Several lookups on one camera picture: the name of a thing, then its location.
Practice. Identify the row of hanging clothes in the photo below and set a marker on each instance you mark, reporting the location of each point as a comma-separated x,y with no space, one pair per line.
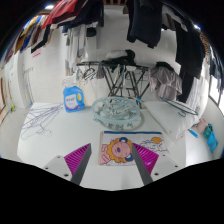
145,20

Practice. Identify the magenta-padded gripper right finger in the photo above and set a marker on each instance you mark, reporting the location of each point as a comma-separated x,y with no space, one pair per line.
146,158

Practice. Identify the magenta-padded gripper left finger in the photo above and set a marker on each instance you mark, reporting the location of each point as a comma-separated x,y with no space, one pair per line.
78,160

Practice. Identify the pale green round peg hanger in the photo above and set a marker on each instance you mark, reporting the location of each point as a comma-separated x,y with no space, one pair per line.
116,108

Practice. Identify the grey garment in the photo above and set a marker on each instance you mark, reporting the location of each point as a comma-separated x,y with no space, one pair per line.
165,81

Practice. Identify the pink plastic bucket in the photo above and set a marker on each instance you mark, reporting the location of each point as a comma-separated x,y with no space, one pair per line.
202,126

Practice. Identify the white pillow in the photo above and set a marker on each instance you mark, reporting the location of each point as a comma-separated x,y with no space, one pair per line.
170,120

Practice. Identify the blue detergent bottle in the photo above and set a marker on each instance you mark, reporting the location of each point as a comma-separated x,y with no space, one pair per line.
73,98

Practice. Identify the black folding drying rack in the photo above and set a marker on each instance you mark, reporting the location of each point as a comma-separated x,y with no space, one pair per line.
115,80

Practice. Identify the cartoon print towel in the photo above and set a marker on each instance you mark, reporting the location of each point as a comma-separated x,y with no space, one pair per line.
115,150

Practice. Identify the teal plastic bucket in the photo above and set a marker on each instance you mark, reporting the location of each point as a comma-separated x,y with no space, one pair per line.
208,130

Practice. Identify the blue plastic bucket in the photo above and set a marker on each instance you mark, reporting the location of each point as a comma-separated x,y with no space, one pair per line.
214,147
211,139

